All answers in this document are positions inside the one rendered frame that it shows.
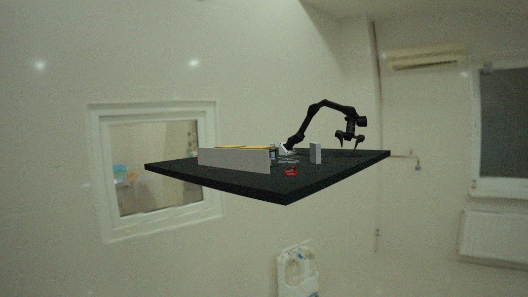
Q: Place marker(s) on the grey rectangular panel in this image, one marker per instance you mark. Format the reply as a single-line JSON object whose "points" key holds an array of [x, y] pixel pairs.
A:
{"points": [[250, 160]]}

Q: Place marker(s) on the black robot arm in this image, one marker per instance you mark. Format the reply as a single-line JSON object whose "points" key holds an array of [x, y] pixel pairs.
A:
{"points": [[351, 117]]}

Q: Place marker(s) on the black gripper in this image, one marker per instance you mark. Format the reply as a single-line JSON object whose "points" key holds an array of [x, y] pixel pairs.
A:
{"points": [[350, 132]]}

